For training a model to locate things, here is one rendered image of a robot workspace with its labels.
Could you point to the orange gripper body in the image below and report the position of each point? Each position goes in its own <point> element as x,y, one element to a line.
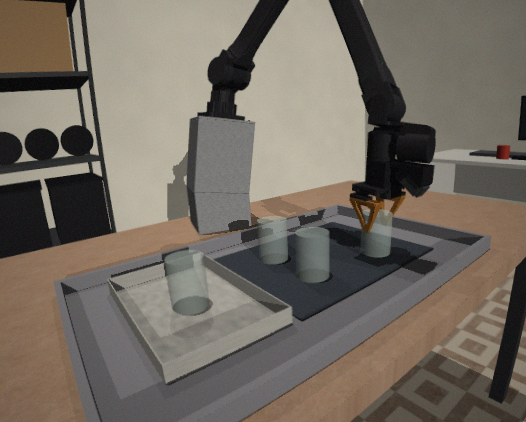
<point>363,189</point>

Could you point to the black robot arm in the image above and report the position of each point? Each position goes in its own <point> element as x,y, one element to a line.
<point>411,142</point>

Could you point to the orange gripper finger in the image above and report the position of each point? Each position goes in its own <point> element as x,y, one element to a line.
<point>374,207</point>
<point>397,202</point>

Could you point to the clear glass jar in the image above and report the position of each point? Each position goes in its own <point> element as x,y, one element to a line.
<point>312,254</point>
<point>187,281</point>
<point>377,242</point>
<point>272,239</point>

